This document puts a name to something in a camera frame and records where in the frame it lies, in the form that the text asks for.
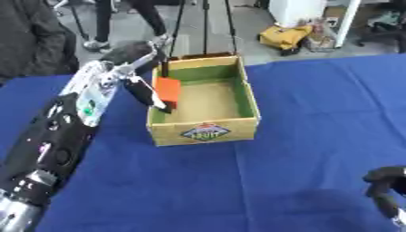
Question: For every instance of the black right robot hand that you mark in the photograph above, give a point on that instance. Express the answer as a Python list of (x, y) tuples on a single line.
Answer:
[(385, 187)]

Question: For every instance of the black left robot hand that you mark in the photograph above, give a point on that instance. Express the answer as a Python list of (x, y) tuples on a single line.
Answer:
[(138, 87)]

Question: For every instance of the orange block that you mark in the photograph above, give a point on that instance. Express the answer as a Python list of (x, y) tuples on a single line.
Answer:
[(169, 89)]

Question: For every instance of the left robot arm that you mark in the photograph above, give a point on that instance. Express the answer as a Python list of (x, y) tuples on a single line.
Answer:
[(53, 136)]

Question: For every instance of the tan cardboard box green inside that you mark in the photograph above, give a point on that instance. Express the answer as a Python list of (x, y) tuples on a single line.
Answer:
[(207, 99)]

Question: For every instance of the person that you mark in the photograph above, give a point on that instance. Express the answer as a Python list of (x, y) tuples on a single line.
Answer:
[(32, 39), (127, 21)]

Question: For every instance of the black tripod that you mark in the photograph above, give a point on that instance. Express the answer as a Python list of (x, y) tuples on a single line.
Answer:
[(205, 27)]

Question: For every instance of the yellow bag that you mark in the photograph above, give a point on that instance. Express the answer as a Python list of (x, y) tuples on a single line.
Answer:
[(284, 36)]

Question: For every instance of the black office chair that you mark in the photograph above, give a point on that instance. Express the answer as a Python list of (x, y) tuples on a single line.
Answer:
[(383, 27)]

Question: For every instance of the white cabinet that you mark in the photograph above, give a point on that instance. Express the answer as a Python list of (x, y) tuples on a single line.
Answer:
[(296, 12)]

